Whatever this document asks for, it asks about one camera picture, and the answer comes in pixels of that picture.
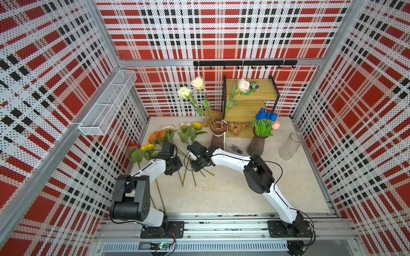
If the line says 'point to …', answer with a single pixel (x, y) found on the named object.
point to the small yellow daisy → (148, 148)
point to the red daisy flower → (135, 154)
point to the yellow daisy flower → (197, 126)
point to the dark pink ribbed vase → (256, 144)
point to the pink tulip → (276, 125)
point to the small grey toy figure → (235, 148)
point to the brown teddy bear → (234, 128)
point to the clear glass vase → (290, 145)
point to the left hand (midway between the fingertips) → (180, 165)
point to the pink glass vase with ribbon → (219, 128)
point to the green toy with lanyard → (253, 86)
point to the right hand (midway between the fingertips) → (198, 164)
